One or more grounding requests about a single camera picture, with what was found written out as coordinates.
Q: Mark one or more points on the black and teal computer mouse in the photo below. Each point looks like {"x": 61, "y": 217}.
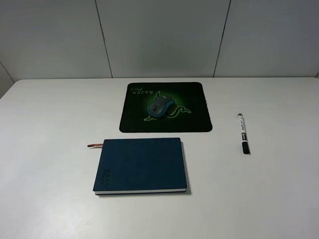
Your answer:
{"x": 159, "y": 107}

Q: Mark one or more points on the white black marker pen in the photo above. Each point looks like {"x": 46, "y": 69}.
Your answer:
{"x": 244, "y": 139}

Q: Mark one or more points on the dark blue notebook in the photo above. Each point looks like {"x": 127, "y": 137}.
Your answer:
{"x": 140, "y": 166}

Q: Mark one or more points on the black green razer mousepad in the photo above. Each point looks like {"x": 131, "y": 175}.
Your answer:
{"x": 188, "y": 113}

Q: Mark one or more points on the brown ribbon bookmark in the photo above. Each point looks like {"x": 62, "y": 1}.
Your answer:
{"x": 95, "y": 145}

